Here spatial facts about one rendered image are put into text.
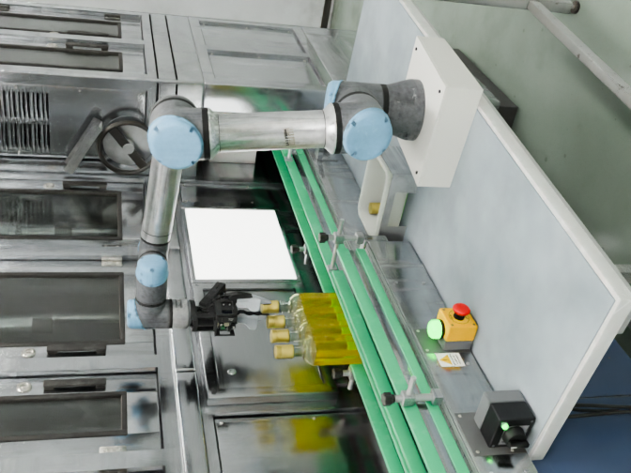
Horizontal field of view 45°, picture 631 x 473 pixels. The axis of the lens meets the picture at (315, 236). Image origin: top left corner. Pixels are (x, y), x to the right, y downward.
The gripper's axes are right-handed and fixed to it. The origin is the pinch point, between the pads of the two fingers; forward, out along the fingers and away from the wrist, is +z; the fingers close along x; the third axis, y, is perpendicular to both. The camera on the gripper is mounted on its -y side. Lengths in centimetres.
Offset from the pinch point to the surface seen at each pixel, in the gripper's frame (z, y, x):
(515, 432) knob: 36, 65, 21
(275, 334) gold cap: 0.5, 12.4, 1.2
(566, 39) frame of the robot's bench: 96, -52, 62
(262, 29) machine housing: 23, -159, 23
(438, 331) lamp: 32, 34, 20
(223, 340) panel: -9.4, -1.9, -12.7
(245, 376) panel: -5.5, 12.4, -12.8
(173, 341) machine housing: -22.9, -2.3, -13.0
